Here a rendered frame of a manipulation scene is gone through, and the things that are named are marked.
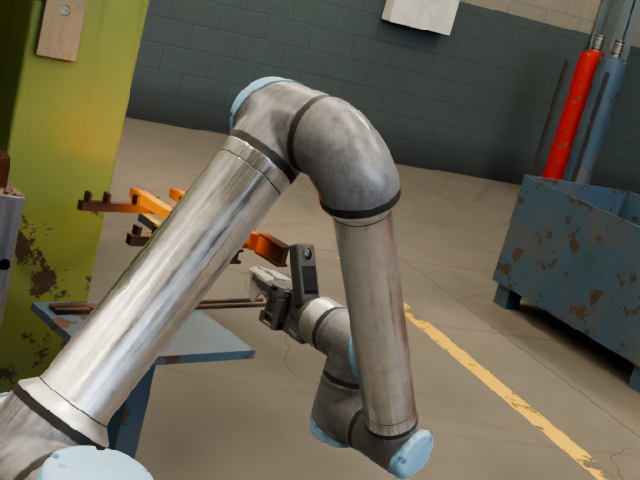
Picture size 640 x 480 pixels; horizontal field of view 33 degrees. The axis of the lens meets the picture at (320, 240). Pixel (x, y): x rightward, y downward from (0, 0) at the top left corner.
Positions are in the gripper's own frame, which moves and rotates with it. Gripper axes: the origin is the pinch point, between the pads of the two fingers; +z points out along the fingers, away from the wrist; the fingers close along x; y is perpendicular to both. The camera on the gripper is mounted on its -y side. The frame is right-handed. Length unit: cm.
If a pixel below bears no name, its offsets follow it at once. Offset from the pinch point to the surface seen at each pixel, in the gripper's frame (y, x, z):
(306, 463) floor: 94, 98, 69
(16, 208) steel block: 5, -28, 46
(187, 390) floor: 94, 87, 123
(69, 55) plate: -26, -14, 62
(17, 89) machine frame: -16, -23, 66
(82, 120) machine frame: -11, -8, 63
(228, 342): 26.3, 15.6, 21.7
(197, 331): 26.3, 11.4, 27.8
